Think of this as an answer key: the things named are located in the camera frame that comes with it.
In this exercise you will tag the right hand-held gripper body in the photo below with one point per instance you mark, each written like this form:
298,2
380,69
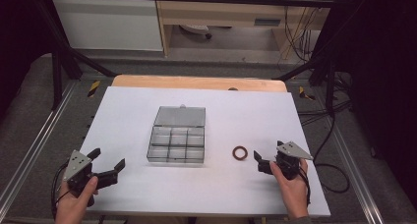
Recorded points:
290,161

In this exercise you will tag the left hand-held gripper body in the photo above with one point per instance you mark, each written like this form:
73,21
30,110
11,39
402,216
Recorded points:
77,166

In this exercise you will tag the person's right hand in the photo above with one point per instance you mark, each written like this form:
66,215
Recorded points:
295,194

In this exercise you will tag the person's left hand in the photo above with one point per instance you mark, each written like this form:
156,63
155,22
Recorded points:
70,206

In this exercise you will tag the yellow black tape marker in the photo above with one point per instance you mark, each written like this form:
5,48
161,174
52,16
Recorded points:
305,94
93,88

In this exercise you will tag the clear plastic compartment box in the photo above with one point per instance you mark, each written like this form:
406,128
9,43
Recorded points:
178,142

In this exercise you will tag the wooden board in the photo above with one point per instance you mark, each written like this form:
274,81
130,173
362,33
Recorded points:
196,83

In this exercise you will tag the black curtain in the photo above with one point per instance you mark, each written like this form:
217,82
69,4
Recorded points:
19,37
380,70

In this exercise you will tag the white cabinet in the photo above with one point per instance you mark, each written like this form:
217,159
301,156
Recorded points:
108,24

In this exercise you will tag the office chair base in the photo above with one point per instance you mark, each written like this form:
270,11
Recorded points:
196,29

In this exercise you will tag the light wooden desk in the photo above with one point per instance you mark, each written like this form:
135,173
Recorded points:
223,12

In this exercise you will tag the aluminium floor rail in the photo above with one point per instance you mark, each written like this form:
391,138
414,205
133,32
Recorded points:
355,171
36,145

